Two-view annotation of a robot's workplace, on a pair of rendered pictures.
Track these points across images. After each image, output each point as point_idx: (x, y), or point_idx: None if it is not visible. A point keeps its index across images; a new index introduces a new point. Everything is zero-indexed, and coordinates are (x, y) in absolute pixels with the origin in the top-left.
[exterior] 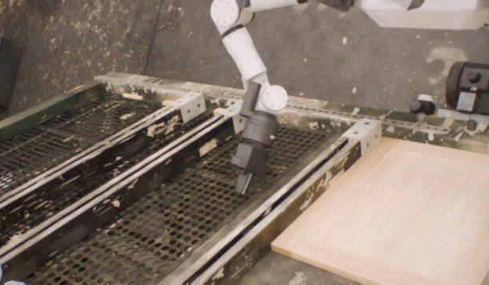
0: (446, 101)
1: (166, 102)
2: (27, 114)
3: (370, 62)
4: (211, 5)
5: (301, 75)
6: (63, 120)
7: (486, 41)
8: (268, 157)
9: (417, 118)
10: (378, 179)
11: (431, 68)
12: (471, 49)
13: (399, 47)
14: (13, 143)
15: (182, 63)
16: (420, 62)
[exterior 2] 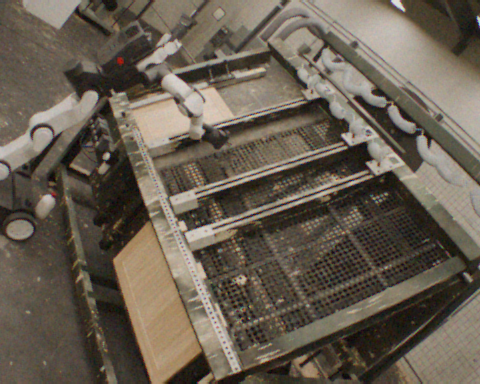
0: (35, 230)
1: (203, 273)
2: (323, 321)
3: (1, 298)
4: (204, 95)
5: (27, 365)
6: (292, 314)
7: None
8: (196, 171)
9: (133, 138)
10: (178, 130)
11: None
12: (5, 207)
13: None
14: (339, 297)
15: None
16: None
